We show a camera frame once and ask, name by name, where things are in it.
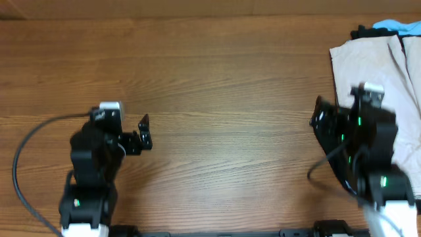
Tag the beige shorts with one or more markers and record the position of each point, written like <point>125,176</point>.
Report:
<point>394,64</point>

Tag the light blue garment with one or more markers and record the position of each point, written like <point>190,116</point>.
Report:
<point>404,29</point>

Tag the black garment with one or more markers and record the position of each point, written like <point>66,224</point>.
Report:
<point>363,32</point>

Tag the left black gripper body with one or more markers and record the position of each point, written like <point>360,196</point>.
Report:
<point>131,145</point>

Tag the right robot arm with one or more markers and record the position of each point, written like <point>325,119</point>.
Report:
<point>358,143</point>

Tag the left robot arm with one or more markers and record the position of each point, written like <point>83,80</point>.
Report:
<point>97,152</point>

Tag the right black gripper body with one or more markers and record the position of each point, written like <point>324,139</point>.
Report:
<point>334,124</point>

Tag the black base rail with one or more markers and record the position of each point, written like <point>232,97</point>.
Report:
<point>328,228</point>

